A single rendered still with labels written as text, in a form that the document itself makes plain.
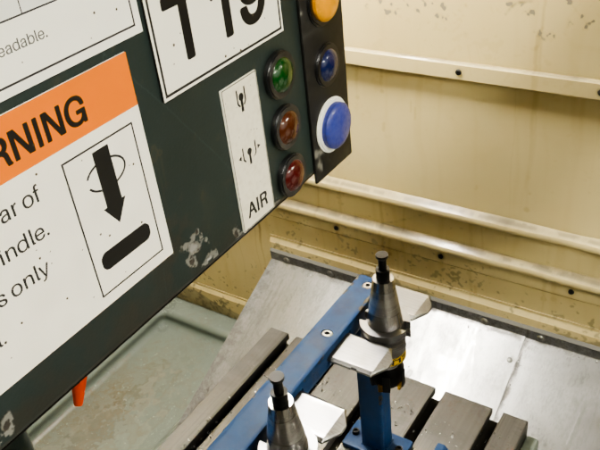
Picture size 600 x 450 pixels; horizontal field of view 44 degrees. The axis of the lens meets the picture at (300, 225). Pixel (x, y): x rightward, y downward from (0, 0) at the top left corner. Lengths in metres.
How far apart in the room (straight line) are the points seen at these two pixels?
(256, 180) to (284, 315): 1.21
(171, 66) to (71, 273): 0.10
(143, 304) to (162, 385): 1.48
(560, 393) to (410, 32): 0.69
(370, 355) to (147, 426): 0.94
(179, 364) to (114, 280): 1.54
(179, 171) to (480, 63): 0.91
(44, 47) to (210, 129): 0.11
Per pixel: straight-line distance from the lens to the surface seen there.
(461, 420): 1.27
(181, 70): 0.36
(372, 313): 0.92
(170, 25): 0.35
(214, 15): 0.37
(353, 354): 0.92
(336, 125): 0.47
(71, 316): 0.34
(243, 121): 0.40
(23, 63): 0.30
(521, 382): 1.45
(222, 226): 0.41
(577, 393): 1.44
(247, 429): 0.84
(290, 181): 0.44
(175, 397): 1.81
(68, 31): 0.31
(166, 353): 1.93
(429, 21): 1.24
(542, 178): 1.29
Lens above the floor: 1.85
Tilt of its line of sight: 34 degrees down
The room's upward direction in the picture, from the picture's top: 7 degrees counter-clockwise
